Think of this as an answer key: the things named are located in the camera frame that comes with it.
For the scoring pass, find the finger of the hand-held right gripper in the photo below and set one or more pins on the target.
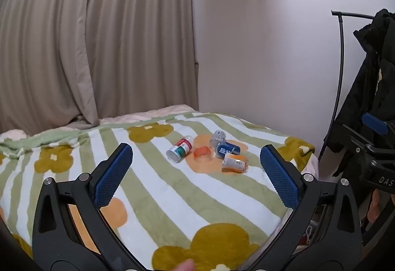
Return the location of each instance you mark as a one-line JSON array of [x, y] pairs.
[[374, 123]]

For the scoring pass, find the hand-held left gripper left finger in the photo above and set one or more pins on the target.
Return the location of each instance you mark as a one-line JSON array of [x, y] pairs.
[[112, 175]]

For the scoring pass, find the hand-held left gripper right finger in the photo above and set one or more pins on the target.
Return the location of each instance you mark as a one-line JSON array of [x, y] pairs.
[[280, 176]]

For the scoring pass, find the person's right hand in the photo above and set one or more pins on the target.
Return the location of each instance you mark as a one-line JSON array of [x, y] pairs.
[[376, 206]]

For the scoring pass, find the person's left hand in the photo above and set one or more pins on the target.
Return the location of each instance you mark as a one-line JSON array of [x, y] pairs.
[[185, 266]]

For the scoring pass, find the black jacket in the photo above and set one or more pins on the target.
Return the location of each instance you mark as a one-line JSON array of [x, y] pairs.
[[370, 82]]

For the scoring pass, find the striped flower-print blanket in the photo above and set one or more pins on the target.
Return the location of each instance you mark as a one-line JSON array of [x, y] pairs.
[[172, 197]]

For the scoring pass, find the pale pink fleece sheet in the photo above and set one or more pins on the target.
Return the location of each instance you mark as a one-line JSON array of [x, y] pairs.
[[145, 115]]

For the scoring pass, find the red green white bottle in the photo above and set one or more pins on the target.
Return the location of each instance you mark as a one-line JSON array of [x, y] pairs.
[[180, 150]]

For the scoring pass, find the clear small bottle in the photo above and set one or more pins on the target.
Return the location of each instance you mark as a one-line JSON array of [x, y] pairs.
[[218, 138]]

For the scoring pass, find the black clothes rack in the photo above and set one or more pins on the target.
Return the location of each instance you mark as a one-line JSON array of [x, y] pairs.
[[340, 58]]

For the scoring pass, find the beige curtain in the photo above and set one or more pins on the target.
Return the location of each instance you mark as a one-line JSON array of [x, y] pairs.
[[92, 36]]

